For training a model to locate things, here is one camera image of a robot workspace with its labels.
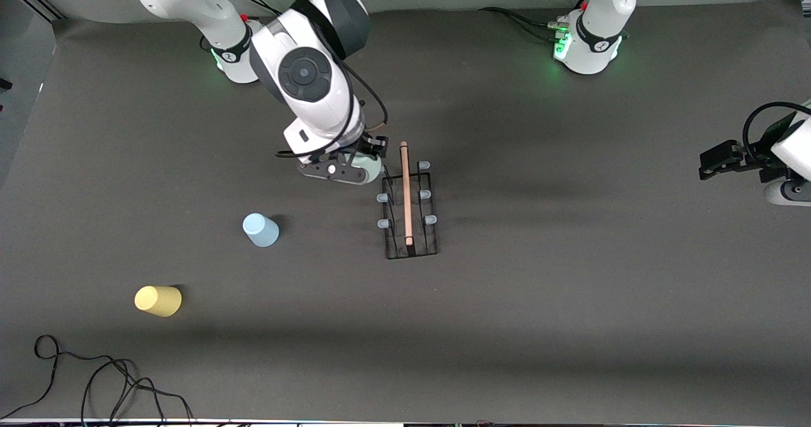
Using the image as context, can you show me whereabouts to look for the thin black loose cable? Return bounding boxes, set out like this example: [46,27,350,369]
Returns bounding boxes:
[0,335,197,423]

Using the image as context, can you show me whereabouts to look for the pale green plastic cup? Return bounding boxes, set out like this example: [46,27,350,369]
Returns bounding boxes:
[350,151,385,185]

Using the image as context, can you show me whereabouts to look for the black wire cup holder rack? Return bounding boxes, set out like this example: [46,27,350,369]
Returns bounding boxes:
[375,141,440,260]

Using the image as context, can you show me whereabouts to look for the pale blue plastic cup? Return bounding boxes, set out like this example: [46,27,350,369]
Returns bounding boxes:
[242,212,280,248]

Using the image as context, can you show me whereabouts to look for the black right arm base cables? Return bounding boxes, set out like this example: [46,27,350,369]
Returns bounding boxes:
[201,0,283,53]

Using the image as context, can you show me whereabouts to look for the yellow plastic cup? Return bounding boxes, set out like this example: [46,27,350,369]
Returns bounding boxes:
[134,285,183,318]

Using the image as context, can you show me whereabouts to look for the black left arm base cables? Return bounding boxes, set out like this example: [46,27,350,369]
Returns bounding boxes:
[478,0,593,42]

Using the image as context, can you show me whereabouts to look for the dark grey table mat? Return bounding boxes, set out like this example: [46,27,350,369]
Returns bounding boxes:
[0,0,811,423]

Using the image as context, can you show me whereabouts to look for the black arm base cables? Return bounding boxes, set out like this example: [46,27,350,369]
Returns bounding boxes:
[478,0,593,42]
[201,0,283,53]

